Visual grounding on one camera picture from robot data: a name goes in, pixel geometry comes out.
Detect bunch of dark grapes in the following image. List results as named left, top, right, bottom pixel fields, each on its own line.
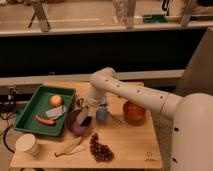
left=90, top=133, right=114, bottom=162

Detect wooden folding table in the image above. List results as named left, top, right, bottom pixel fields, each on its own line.
left=10, top=81, right=164, bottom=170

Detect purple bowl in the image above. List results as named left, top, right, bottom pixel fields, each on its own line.
left=65, top=110, right=92, bottom=136

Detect green plastic tray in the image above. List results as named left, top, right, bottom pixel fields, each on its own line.
left=14, top=85, right=75, bottom=137

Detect black cables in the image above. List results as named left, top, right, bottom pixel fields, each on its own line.
left=0, top=87, right=21, bottom=154

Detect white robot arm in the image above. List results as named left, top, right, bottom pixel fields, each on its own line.
left=85, top=67, right=213, bottom=171

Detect yellow banana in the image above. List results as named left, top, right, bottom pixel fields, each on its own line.
left=55, top=137, right=85, bottom=157

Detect small metal cup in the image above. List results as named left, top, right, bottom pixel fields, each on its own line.
left=76, top=98, right=84, bottom=108

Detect green box in background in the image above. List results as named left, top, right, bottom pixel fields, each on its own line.
left=143, top=14, right=167, bottom=23

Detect red yellow apple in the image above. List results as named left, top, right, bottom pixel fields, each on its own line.
left=50, top=95, right=62, bottom=107

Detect red sausage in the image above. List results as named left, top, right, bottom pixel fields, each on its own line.
left=35, top=114, right=55, bottom=125

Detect metal fork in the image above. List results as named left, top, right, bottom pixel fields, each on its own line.
left=109, top=114, right=123, bottom=125

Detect grey cloth piece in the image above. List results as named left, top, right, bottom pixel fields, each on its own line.
left=45, top=105, right=66, bottom=120

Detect orange wooden bowl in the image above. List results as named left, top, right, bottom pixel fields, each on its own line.
left=123, top=101, right=146, bottom=122

